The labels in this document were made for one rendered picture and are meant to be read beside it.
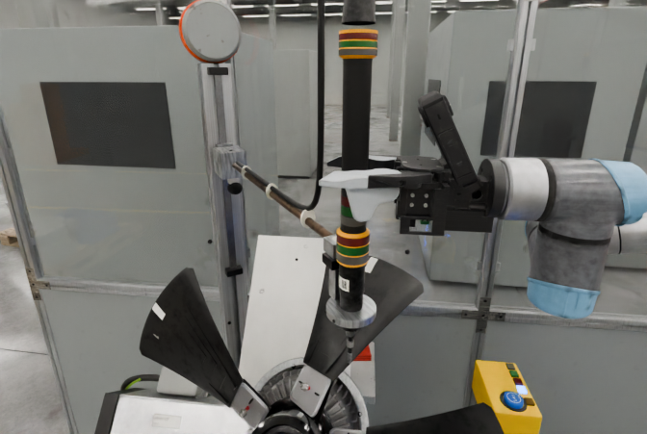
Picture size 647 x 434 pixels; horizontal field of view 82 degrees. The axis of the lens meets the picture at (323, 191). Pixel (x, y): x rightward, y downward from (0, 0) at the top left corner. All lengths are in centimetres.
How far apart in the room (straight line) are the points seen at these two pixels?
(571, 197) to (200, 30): 91
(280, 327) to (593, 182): 72
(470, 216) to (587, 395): 137
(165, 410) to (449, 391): 107
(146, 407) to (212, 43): 86
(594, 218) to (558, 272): 8
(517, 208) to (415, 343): 108
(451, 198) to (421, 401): 128
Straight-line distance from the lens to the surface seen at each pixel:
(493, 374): 109
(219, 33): 110
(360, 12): 44
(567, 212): 50
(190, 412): 90
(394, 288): 70
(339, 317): 52
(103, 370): 198
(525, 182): 47
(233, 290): 130
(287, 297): 96
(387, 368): 157
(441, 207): 45
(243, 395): 74
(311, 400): 71
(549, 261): 53
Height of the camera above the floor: 177
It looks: 17 degrees down
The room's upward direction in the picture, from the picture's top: straight up
